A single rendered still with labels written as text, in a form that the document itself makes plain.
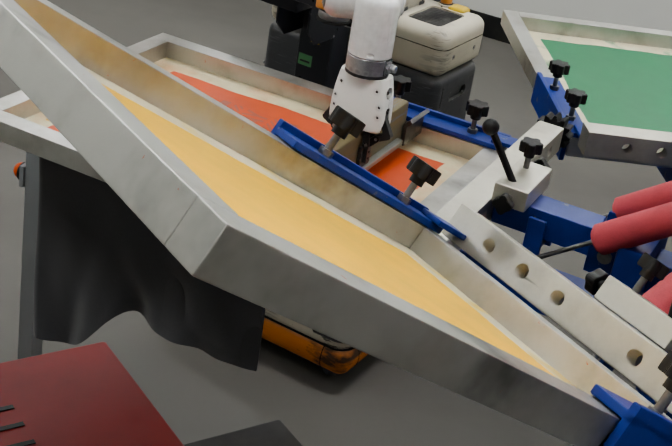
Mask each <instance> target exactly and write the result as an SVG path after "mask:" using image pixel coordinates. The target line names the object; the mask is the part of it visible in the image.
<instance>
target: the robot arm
mask: <svg viewBox="0 0 672 446"><path fill-rule="evenodd" d="M322 4H323V8H324V10H325V12H326V13H327V14H329V15H330V16H332V17H337V18H344V19H352V25H351V31H350V38H349V44H348V50H347V56H346V63H345V64H344V65H342V67H341V69H340V72H339V74H338V77H337V80H336V83H335V86H334V90H333V94H332V98H331V103H330V106H329V107H328V109H327V110H326V111H325V112H324V113H323V118H324V119H325V120H326V121H327V122H328V123H329V124H331V127H332V128H333V127H334V125H335V124H334V123H333V122H332V121H331V120H330V119H329V118H328V117H329V116H330V114H331V113H332V111H333V110H334V109H335V107H336V106H337V105H339V106H340V107H342V108H343V109H345V110H346V111H348V112H349V113H351V114H352V115H354V116H355V117H357V118H358V119H359V120H361V121H362V122H363V123H365V124H366V126H365V128H364V129H363V141H362V146H361V147H359V149H358V155H357V161H356V164H357V165H359V166H361V167H362V166H364V165H365V164H367V163H368V161H369V158H370V152H371V146H372V145H374V144H376V143H377V142H380V141H386V140H390V139H391V138H392V137H393V133H392V129H391V126H390V122H391V117H392V109H393V96H394V81H393V75H391V74H389V73H394V74H396V72H397V69H398V67H397V66H395V65H394V64H392V60H393V59H392V53H393V47H394V41H395V36H396V30H397V25H398V19H399V18H400V16H402V15H403V13H404V9H405V6H406V0H322ZM381 129H382V133H379V132H380V131H381ZM377 133H378V134H377ZM376 134H377V135H376Z"/></svg>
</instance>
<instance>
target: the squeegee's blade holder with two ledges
mask: <svg viewBox="0 0 672 446"><path fill-rule="evenodd" d="M402 144H403V140H402V139H399V138H396V139H395V140H393V141H392V142H391V143H389V144H388V145H386V146H385V147H384V148H382V149H381V150H380V151H378V152H377V153H375V154H374V155H373V156H371V157H370V158H369V161H368V163H367V164H365V165H364V166H362V168H364V169H366V170H369V169H370V168H371V167H373V166H374V165H376V164H377V163H378V162H380V161H381V160H382V159H384V158H385V157H386V156H388V155H389V154H390V153H392V152H393V151H395V150H396V149H397V148H399V147H400V146H401V145H402Z"/></svg>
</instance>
